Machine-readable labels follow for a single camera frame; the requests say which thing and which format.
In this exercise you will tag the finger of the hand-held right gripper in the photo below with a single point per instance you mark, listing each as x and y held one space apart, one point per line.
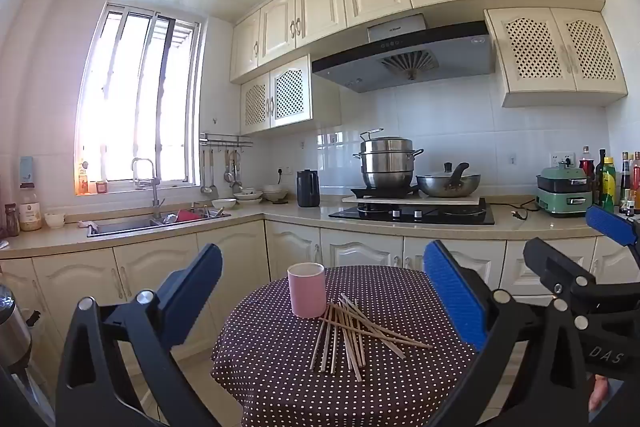
612 224
550 259

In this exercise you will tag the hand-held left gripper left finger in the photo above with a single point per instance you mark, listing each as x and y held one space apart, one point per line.
200 278

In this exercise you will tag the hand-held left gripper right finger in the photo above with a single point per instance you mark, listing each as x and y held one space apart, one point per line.
455 293

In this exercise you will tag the pink cup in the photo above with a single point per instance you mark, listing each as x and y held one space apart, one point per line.
305 294

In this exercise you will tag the bunch of wooden chopsticks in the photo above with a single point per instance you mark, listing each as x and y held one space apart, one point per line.
345 332

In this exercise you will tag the person's right hand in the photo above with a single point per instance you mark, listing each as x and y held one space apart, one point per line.
597 394

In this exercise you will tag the row of condiment bottles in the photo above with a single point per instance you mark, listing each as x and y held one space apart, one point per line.
607 182

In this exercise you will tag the cream lower cabinets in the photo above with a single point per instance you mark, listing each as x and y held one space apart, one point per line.
150 267

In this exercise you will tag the green electric grill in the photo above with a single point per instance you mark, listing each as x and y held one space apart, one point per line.
562 202

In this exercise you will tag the red board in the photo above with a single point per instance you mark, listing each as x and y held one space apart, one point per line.
187 216

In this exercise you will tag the black glass gas cooktop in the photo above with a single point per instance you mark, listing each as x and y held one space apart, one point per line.
440 217

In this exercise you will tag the small white bowl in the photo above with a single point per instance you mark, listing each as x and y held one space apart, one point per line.
224 204

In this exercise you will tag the hanging metal ladle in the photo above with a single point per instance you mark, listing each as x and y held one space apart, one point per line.
204 187

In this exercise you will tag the stainless steel sink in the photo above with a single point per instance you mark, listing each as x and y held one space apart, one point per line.
120 225

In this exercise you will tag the steel sink faucet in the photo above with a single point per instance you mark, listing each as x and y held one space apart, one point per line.
155 192

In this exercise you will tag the hanging metal spoon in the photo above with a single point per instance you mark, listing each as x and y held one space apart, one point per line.
237 184

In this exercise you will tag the hanging metal skimmer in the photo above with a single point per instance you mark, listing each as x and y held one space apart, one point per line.
228 174

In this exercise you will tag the black portable gas stove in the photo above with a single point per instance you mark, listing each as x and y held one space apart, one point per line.
385 192

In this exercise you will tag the brown polka dot tablecloth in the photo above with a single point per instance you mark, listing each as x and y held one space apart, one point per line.
280 372

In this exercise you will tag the dish rag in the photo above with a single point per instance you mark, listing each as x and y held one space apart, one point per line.
89 224

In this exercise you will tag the small pink jar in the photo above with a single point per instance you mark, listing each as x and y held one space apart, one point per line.
101 187

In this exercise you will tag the black kettle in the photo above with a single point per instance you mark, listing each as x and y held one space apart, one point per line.
307 189

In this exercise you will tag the stainless steel steamer pot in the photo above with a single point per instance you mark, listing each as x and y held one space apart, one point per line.
387 167

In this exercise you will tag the orange bottle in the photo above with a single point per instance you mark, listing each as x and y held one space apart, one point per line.
82 182

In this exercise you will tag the white cup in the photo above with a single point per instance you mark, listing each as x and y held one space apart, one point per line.
55 220

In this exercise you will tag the glass jar with label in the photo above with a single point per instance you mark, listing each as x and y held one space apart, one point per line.
30 212

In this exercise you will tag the barred kitchen window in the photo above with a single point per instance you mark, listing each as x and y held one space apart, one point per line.
125 107

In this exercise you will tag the steel thermos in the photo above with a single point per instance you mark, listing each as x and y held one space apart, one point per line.
12 332

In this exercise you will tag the small dark bottle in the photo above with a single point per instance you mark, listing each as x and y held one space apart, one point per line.
11 222

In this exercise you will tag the wide cream lattice door cabinet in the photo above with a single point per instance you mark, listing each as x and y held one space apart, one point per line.
290 94

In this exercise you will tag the grey range hood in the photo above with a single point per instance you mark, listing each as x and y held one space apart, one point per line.
400 52

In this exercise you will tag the wide white wall outlet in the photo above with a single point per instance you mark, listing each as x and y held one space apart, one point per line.
562 157

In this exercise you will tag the wall outlet with black plug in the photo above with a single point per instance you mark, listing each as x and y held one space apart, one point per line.
282 170

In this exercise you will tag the metal utensil rail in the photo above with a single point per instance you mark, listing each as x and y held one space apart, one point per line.
225 139

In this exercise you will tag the blue wall holder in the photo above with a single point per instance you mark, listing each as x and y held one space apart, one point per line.
27 168

